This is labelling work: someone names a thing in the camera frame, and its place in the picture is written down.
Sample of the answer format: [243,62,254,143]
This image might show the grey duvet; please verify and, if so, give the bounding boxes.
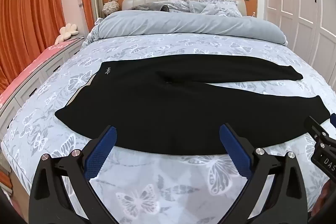
[87,10,288,46]

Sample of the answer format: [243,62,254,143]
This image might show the white flower plush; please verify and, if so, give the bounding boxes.
[54,23,79,45]

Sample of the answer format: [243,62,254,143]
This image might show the black pants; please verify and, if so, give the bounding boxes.
[55,54,331,156]

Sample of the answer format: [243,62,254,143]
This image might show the white bedside decoration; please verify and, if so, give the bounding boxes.
[102,1,119,17]

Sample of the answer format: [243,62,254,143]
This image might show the white low drawer cabinet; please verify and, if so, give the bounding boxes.
[0,38,86,136]

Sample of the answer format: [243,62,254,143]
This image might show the pink mat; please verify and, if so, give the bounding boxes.
[0,37,85,95]

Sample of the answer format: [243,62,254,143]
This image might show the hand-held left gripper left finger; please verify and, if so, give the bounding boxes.
[28,125,124,224]

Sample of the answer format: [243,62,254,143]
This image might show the butterfly print pillow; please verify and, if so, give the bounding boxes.
[188,0,243,17]
[167,0,191,13]

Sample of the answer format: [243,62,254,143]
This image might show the butterfly print bedspread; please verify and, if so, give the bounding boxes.
[1,32,336,224]

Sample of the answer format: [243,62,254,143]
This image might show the white wardrobe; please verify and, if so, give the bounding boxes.
[260,0,336,86]

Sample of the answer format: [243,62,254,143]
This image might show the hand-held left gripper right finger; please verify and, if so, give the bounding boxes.
[219,123,310,224]

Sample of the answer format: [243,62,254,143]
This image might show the dark grey blanket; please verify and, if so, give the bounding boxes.
[133,3,171,13]

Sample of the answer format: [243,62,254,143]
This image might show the wide orange curtain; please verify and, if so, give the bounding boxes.
[0,0,67,89]

